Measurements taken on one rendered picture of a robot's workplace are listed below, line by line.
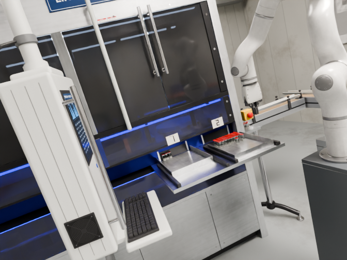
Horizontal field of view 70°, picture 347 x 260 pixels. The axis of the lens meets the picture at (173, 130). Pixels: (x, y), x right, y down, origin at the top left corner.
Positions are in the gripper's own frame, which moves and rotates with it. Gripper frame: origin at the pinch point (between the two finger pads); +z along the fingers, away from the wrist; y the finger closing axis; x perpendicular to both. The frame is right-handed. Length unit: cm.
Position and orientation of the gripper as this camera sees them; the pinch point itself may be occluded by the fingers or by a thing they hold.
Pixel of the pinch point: (255, 110)
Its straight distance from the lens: 146.0
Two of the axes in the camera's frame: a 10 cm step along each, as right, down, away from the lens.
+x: 3.2, 1.2, -9.4
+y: -9.1, 3.2, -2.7
